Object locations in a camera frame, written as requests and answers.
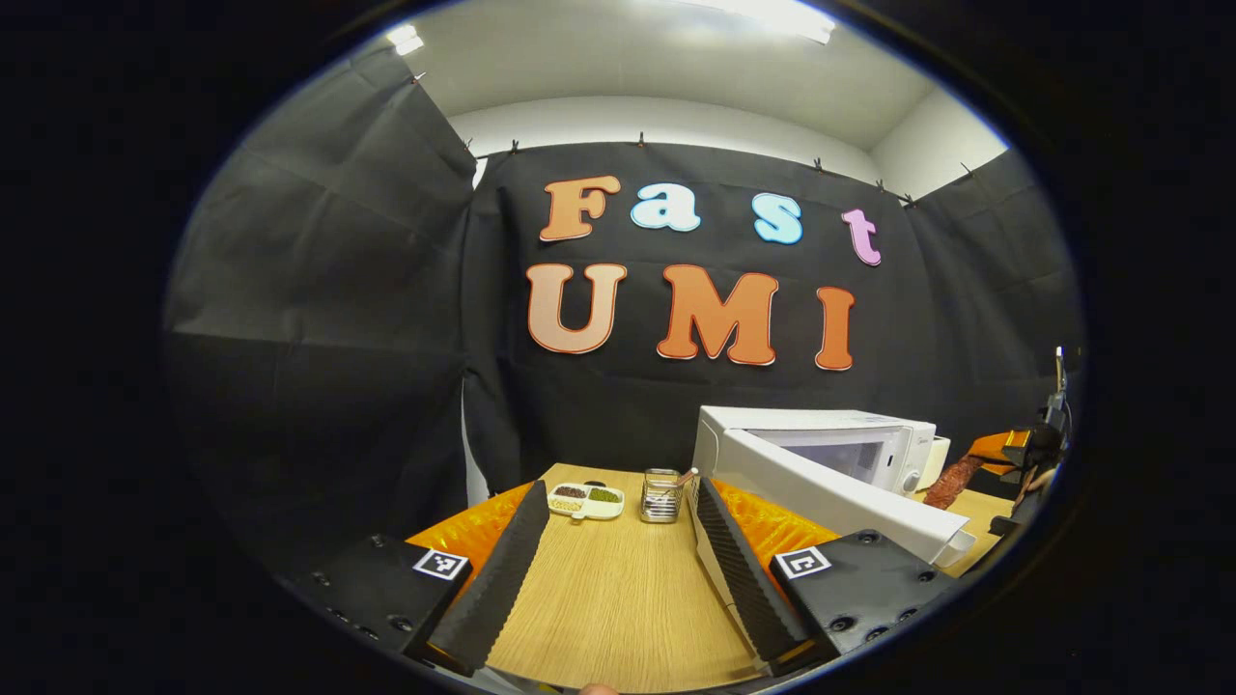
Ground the white divided condiment dish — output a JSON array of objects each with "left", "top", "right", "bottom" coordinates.
[{"left": 547, "top": 481, "right": 626, "bottom": 524}]

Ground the white microwave oven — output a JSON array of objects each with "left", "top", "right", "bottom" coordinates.
[{"left": 690, "top": 405, "right": 976, "bottom": 667}]

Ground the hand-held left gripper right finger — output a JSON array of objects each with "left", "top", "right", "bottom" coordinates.
[{"left": 695, "top": 476, "right": 957, "bottom": 677}]

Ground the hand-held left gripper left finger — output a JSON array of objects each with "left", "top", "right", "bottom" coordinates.
[{"left": 290, "top": 480, "right": 551, "bottom": 677}]

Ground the white toaster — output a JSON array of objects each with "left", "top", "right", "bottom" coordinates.
[{"left": 917, "top": 436, "right": 952, "bottom": 491}]

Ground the metal mesh utensil holder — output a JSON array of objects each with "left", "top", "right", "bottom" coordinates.
[{"left": 639, "top": 468, "right": 698, "bottom": 524}]

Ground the red meat piece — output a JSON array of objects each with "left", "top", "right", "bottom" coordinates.
[{"left": 922, "top": 456, "right": 986, "bottom": 511}]

